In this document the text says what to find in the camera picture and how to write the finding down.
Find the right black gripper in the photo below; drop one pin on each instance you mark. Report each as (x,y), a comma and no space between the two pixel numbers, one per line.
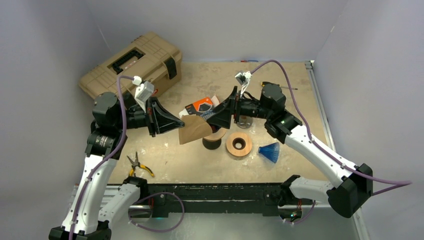
(223,116)

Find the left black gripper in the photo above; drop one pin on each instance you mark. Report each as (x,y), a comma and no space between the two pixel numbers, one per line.
(163,121)

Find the brown paper coffee filter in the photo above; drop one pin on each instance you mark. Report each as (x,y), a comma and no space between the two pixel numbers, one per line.
(195,128)

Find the wooden dripper stand black base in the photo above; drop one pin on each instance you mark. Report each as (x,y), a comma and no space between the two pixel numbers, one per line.
(213,141)

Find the blue ribbed dripper cone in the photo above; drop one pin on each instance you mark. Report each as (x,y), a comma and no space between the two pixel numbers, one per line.
(207,114)

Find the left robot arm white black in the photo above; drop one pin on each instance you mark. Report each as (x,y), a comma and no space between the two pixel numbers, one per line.
(87,218)

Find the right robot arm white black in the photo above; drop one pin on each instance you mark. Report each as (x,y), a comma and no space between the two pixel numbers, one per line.
(348,185)

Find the coffee paper filter box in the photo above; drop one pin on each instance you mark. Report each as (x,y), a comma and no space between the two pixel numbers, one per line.
(200,106)

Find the stack of paper filters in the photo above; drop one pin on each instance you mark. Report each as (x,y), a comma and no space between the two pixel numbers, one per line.
(183,113)

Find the glass carafe with collar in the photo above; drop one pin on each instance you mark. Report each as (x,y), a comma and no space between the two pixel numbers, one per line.
(244,122)

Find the yellow black screwdriver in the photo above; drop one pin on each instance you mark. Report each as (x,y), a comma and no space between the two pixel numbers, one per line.
(264,83)

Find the tan plastic toolbox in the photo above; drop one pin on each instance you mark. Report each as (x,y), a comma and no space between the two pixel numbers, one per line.
(149,56)

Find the wooden ring dripper holder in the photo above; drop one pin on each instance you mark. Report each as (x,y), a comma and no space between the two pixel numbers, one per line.
(239,144)

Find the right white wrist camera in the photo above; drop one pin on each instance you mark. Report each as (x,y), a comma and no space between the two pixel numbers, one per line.
(244,79)

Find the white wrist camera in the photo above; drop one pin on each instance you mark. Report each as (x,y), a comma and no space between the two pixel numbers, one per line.
(143,91)
(244,79)

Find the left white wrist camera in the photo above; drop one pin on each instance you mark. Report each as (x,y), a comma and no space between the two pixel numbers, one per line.
(143,91)

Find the yellow handled pliers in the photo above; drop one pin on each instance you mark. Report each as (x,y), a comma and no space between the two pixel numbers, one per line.
(135,163)

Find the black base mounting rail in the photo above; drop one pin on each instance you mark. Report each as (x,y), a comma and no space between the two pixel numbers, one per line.
(268,199)

